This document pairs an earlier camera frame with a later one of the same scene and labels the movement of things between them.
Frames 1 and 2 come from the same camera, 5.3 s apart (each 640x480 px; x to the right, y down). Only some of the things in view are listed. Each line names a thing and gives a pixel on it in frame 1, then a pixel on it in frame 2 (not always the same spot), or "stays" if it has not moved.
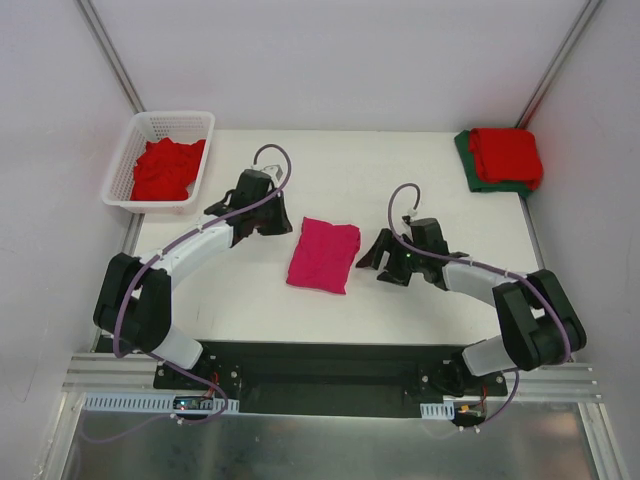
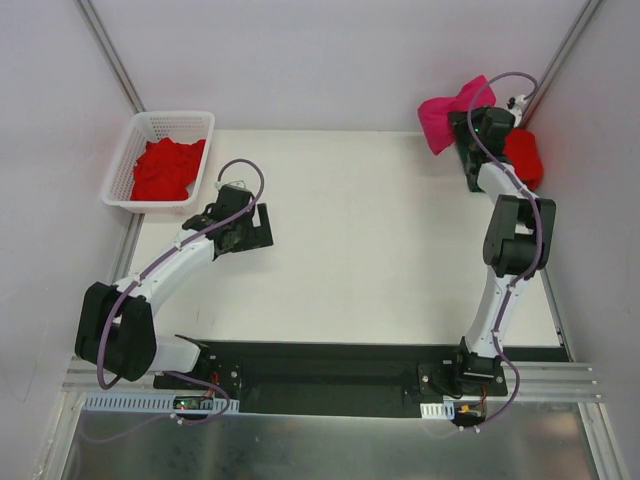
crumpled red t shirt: (165, 170) stays
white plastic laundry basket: (174, 126) stays
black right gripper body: (395, 259) to (463, 147)
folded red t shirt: (507, 154) stays
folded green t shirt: (475, 181) stays
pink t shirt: (323, 255) to (434, 112)
